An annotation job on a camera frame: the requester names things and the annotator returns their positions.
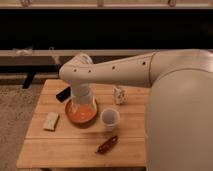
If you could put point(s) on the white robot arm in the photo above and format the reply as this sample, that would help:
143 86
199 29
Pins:
179 111

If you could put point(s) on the orange bowl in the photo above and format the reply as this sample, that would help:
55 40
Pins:
81 113

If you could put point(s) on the black rectangular object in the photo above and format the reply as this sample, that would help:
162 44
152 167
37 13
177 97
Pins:
64 94

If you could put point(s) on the wooden table board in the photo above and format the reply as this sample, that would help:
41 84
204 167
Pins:
69 146

